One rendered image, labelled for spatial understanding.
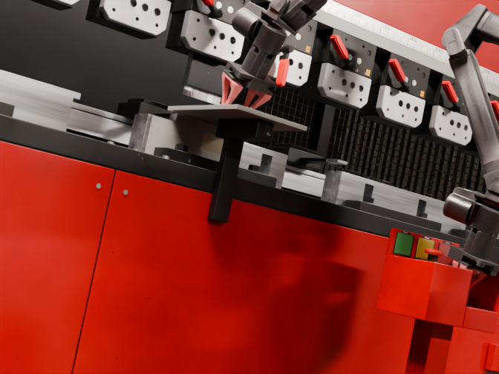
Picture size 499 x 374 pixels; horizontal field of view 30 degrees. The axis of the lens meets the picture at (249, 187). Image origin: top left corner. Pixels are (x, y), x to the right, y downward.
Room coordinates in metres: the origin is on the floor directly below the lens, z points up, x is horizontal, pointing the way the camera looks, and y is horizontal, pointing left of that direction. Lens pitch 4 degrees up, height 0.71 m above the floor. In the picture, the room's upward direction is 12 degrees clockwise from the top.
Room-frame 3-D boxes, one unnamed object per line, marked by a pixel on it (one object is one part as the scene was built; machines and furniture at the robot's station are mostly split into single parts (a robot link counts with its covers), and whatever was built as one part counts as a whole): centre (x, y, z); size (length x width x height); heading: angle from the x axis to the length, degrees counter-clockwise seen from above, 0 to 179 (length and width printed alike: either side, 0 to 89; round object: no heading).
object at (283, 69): (2.11, -0.02, 1.16); 0.04 x 0.02 x 0.10; 36
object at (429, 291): (2.01, -0.45, 0.75); 0.20 x 0.16 x 0.18; 120
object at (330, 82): (2.29, -0.16, 1.22); 0.15 x 0.09 x 0.17; 126
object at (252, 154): (2.10, 0.10, 0.92); 0.39 x 0.06 x 0.10; 126
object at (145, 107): (2.20, 0.23, 1.01); 0.26 x 0.12 x 0.05; 36
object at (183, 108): (1.95, 0.06, 1.00); 0.26 x 0.18 x 0.01; 36
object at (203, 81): (2.07, 0.15, 1.09); 0.10 x 0.02 x 0.10; 126
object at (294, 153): (2.47, -0.14, 1.01); 0.26 x 0.12 x 0.05; 36
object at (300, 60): (2.17, 0.00, 1.22); 0.15 x 0.09 x 0.17; 126
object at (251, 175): (2.04, 0.08, 0.89); 0.30 x 0.05 x 0.03; 126
